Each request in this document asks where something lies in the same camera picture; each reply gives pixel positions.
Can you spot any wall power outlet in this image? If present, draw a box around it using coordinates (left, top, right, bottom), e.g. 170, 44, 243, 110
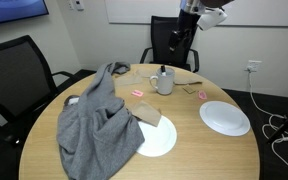
245, 60, 261, 72

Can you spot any wall monitor screen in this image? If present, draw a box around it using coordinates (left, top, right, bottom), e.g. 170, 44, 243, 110
0, 0, 49, 23

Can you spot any white cable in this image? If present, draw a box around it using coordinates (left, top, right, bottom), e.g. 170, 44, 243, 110
248, 68, 288, 180

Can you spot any brown napkin near edge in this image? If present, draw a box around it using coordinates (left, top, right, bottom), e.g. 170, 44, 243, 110
114, 68, 155, 86

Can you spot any white deep plate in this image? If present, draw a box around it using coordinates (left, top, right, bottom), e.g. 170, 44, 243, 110
199, 101, 251, 136

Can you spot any black office chair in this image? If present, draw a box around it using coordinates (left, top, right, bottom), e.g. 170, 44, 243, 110
140, 16, 200, 72

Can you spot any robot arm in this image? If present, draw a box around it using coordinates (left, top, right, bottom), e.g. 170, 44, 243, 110
168, 0, 233, 52

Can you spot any pink sticky note near mug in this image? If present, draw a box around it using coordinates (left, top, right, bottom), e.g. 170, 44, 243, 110
131, 90, 144, 97

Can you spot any whiteboard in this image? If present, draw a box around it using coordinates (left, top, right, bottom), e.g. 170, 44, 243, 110
104, 0, 288, 28

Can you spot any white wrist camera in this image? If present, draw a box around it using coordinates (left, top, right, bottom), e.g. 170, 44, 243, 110
197, 8, 227, 31

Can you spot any white marker pen black cap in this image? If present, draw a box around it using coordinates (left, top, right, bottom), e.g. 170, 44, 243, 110
161, 65, 166, 76

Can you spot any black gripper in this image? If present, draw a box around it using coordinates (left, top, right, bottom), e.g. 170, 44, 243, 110
168, 10, 200, 52

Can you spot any grey cloth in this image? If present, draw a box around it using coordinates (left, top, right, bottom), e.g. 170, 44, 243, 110
57, 62, 144, 180

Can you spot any white flat plate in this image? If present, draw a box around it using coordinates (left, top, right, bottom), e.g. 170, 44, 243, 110
137, 116, 177, 157

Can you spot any small cardboard square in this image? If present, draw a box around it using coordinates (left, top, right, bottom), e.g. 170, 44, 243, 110
183, 85, 196, 94

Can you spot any white mug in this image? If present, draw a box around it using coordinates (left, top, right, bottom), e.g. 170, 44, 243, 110
149, 67, 175, 95

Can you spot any black mesh chair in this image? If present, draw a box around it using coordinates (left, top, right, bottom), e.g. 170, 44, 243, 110
0, 34, 97, 149

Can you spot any brown paper napkin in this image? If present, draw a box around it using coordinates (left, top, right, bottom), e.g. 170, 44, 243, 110
174, 74, 202, 85

